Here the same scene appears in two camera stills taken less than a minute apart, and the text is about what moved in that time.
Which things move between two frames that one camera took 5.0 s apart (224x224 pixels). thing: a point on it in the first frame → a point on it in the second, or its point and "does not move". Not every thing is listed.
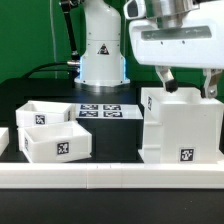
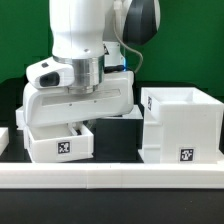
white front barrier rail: (111, 175) does not move
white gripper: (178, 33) → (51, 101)
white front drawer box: (55, 142) does not move
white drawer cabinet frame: (181, 127) does not move
